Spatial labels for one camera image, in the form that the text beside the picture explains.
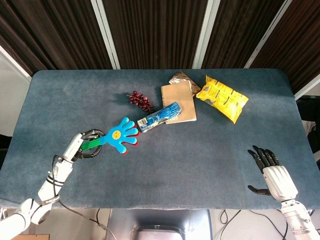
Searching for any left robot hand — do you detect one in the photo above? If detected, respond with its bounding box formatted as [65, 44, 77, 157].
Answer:
[62, 128, 105, 163]

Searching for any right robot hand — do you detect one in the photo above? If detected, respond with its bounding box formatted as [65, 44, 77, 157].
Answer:
[247, 145, 299, 203]

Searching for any blue hand clapper toy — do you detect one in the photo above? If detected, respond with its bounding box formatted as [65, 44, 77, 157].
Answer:
[80, 116, 140, 155]

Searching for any red grape bunch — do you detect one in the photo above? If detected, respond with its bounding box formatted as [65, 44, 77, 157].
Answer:
[126, 90, 155, 115]

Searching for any black equipment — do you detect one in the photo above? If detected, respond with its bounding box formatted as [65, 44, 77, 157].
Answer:
[295, 94, 320, 152]

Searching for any blue snack box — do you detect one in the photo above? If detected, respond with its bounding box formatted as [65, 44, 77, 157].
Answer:
[137, 100, 184, 134]

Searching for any yellow snack bag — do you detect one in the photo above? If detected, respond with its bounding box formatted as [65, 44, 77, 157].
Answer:
[195, 74, 250, 125]

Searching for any blue table cloth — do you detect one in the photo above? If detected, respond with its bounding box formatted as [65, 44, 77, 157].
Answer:
[0, 69, 319, 211]

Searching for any cardboard box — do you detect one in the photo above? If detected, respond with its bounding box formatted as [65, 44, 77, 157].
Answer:
[17, 233, 51, 240]

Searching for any brown spiral notebook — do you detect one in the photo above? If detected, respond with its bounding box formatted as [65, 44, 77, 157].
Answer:
[160, 79, 198, 125]

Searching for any brown patterned snack packet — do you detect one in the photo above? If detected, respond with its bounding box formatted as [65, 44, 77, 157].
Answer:
[168, 71, 202, 97]

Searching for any black cable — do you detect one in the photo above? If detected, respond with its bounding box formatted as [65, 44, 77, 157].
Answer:
[214, 209, 290, 240]
[51, 154, 118, 240]

